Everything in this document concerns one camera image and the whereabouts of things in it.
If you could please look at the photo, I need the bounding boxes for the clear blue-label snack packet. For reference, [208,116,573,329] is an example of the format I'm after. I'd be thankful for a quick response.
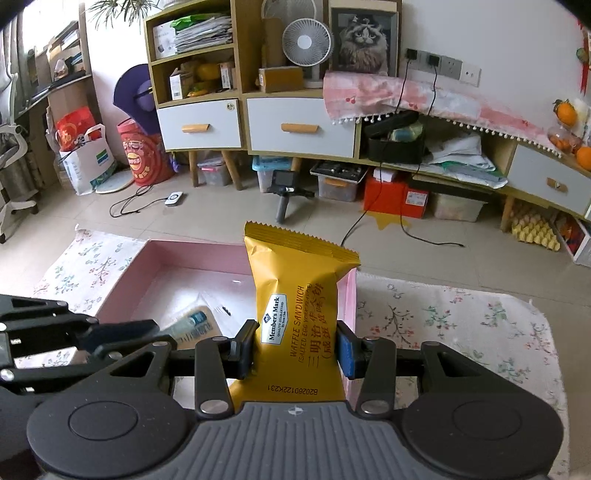
[160,305,221,350]

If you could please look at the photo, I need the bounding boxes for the yellow waffle sandwich bag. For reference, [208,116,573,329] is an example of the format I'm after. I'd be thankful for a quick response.
[229,222,360,408]

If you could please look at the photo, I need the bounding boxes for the pink cardboard box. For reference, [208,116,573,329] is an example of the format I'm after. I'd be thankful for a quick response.
[94,237,359,411]

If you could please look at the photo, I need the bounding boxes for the floral tablecloth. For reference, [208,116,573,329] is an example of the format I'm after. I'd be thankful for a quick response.
[32,225,571,480]

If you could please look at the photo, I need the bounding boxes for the red storage box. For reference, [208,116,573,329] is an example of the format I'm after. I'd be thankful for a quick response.
[363,177,429,219]

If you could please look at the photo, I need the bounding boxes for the white paper shopping bag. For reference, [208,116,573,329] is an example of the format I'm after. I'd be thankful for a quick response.
[59,124,117,196]

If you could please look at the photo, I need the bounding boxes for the white office chair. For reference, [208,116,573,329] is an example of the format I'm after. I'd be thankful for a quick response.
[1,123,39,244]

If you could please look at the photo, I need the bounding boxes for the red printed barrel bag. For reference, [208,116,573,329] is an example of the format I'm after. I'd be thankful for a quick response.
[117,118,174,187]

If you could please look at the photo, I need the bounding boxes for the yellow egg tray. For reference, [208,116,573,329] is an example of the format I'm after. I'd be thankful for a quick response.
[510,203,561,252]

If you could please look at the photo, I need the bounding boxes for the purple plush toy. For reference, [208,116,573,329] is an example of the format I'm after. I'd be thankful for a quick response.
[113,64,160,135]

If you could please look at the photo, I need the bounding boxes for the pink cloth on cabinet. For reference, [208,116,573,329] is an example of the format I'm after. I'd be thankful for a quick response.
[322,71,562,158]

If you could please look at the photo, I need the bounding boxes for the wooden cabinet with drawers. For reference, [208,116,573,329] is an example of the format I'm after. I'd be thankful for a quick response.
[145,1,590,220]

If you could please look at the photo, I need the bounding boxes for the framed cat picture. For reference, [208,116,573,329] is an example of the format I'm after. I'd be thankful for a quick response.
[329,1,402,77]

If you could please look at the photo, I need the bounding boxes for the white desk fan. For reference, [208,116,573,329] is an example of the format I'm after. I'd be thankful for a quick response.
[281,18,334,89]

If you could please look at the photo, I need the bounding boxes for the handheld camera on grip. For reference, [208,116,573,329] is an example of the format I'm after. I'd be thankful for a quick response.
[269,170,315,224]

